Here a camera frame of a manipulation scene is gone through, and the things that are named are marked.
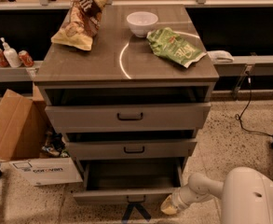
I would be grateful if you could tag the grey bottom drawer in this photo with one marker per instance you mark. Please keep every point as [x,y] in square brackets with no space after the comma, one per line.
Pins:
[129,181]

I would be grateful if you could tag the white ceramic bowl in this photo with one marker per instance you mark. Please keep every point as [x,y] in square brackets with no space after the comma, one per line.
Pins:
[142,22]

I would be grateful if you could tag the red soda can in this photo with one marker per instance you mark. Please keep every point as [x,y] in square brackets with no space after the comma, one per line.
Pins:
[26,58]
[0,57]

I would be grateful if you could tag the white pump bottle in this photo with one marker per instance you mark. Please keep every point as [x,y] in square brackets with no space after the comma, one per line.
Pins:
[11,54]

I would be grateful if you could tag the grey wall shelf rail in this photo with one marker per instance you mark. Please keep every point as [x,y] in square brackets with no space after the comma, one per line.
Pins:
[23,73]

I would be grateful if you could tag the grey middle drawer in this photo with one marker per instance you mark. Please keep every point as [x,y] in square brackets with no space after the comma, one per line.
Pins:
[138,149]

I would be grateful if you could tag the brown yellow chip bag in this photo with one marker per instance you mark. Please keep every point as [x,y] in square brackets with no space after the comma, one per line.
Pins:
[81,24]

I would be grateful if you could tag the grey drawer cabinet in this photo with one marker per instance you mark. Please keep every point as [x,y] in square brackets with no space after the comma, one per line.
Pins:
[121,69]

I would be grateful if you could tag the green chip bag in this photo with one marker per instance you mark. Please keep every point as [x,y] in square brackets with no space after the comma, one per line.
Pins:
[167,44]

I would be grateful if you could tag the red soda can right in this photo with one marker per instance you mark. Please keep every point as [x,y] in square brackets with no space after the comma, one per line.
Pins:
[26,58]

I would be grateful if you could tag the red soda can left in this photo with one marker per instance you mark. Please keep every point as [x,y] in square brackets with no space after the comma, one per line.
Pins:
[0,57]

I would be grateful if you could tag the brown cardboard box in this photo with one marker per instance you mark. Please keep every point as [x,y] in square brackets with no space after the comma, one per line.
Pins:
[22,134]

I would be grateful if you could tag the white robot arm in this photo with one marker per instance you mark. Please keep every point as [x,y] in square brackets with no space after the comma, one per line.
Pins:
[246,196]

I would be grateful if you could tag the grey top drawer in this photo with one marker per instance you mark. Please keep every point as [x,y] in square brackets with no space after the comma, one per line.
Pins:
[127,118]

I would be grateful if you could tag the grey drawer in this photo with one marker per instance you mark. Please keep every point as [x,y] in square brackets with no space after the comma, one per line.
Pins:
[129,181]
[138,149]
[127,118]

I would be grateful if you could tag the white folded cloth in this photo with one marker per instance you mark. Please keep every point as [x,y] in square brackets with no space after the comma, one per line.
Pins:
[220,56]

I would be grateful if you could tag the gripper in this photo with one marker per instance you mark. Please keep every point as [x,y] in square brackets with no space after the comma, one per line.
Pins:
[180,200]

